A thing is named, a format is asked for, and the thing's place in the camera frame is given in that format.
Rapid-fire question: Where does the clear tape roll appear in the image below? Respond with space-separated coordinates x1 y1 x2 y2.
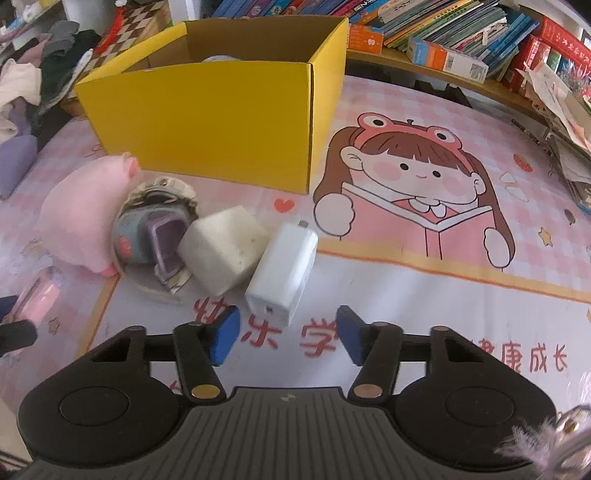
112 178 200 303

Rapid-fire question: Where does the wooden shelf board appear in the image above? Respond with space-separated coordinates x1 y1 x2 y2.
346 48 550 123

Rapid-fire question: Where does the red tassel charm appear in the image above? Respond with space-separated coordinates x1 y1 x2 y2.
98 7 126 49

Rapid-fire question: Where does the white blue orange toothpaste box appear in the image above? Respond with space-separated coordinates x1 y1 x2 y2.
407 36 489 84

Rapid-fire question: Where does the white charger adapter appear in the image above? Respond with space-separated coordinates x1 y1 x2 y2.
245 220 319 328

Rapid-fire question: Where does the grey garment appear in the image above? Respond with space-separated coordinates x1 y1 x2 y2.
39 21 81 58

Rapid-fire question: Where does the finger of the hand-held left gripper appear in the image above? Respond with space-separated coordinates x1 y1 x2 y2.
0 295 38 357

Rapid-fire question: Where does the red game box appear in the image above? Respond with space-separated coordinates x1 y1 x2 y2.
505 18 591 100

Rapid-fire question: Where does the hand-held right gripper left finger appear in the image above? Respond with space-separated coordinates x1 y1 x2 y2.
85 305 241 407

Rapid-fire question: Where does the cream cloth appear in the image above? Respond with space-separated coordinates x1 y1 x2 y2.
0 60 42 134

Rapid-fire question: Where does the small pink case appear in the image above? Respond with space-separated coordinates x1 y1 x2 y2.
9 267 62 334

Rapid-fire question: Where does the fluffy purple charm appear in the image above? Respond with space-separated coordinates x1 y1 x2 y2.
496 406 591 480

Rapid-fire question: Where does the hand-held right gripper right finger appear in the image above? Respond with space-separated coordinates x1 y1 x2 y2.
336 305 509 406

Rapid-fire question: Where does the wooden chessboard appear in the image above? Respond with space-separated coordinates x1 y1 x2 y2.
88 0 172 70

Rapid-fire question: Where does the yellow cardboard box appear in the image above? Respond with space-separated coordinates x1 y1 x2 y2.
75 16 350 195

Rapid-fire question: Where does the cream white foam block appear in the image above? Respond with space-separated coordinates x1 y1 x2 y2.
178 205 269 296

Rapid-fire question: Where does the purple cloth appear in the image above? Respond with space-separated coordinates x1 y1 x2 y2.
0 134 38 200

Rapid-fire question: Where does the white shelf frame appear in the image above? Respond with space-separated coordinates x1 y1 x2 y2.
182 0 220 21

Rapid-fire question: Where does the dark green garment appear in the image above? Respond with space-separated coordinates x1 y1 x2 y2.
39 30 116 118

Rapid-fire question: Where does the pink plush toy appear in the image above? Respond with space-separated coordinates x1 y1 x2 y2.
37 154 141 278

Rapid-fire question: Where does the grey purple smartwatch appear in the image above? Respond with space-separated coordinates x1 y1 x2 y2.
115 208 190 284

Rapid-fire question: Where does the pile of loose papers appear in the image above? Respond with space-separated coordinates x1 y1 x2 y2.
522 60 591 215

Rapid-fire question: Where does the row of colourful books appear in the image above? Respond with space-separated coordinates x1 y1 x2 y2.
212 0 546 81

